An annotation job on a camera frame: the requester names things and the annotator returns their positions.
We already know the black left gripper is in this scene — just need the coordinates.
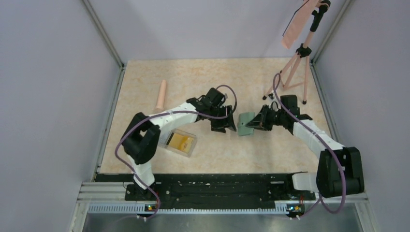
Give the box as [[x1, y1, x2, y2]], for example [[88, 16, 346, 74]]
[[207, 104, 236, 133]]

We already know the gold VIP credit card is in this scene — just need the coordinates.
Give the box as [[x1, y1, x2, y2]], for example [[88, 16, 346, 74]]
[[167, 132, 196, 154]]

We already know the pink cylindrical handle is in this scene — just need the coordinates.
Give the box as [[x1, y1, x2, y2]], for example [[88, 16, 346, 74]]
[[154, 80, 167, 113]]

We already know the grey slotted cable duct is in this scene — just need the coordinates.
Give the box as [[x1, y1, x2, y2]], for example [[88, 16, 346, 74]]
[[88, 203, 289, 215]]

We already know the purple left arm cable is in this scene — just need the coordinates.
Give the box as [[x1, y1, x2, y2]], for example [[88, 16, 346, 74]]
[[115, 84, 238, 221]]

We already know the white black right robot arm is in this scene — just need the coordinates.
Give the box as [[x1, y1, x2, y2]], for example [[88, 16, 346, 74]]
[[246, 95, 365, 199]]

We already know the clear plastic card box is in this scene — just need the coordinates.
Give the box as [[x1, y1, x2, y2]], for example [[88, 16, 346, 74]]
[[158, 129, 197, 158]]

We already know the pink tripod stand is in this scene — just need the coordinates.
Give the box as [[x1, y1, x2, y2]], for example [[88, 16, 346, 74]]
[[279, 0, 331, 104]]

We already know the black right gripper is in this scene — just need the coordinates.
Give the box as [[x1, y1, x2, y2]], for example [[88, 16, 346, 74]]
[[247, 104, 286, 131]]

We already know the pink flat panel on tripod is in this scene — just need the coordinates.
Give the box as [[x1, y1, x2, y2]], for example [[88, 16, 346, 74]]
[[281, 0, 319, 49]]

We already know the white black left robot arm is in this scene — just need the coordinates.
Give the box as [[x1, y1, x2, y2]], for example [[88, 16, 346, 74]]
[[115, 87, 237, 200]]

